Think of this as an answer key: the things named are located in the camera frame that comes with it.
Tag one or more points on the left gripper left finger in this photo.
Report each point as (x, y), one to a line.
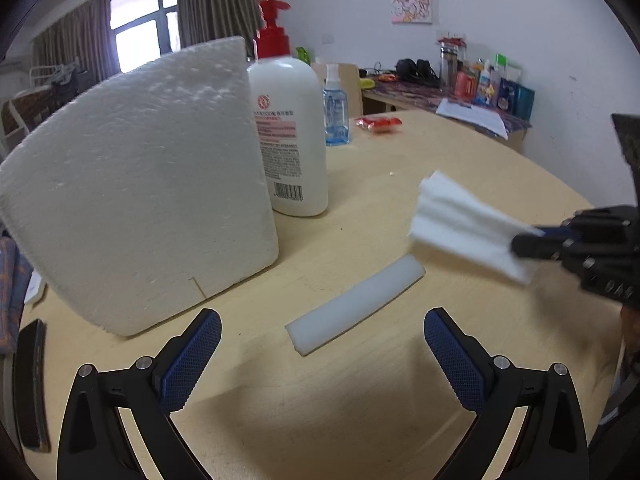
(94, 443)

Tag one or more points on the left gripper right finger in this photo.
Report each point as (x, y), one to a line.
(552, 440)

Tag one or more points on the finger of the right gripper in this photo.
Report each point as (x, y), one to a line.
(558, 232)
(544, 247)

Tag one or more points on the white tissue paper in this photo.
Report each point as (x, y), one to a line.
(452, 219)

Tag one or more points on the white foam strip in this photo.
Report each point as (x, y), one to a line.
(317, 327)

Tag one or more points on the black smartphone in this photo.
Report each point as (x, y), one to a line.
(28, 388)

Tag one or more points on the white paper sheet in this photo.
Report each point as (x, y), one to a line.
(473, 115)

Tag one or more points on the blue plaid quilt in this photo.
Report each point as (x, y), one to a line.
(15, 274)

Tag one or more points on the red snack packet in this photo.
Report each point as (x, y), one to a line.
(379, 124)

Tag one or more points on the blue spray bottle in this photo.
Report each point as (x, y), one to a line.
(335, 102)

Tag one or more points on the wooden smiley chair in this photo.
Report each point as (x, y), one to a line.
(350, 83)

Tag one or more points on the white styrofoam box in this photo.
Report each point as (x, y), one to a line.
(146, 195)

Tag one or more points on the white lotion pump bottle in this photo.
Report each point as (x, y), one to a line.
(288, 109)

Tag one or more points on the metal bunk bed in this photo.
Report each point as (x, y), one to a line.
(53, 86)

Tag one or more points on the right brown curtain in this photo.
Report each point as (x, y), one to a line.
(206, 20)

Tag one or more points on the brown curtain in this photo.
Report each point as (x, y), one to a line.
(206, 20)
(84, 35)

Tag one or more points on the left brown curtain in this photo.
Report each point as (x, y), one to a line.
(84, 35)

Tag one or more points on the glass balcony door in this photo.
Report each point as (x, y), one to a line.
(144, 30)

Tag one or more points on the anime wall picture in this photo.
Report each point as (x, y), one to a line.
(412, 11)

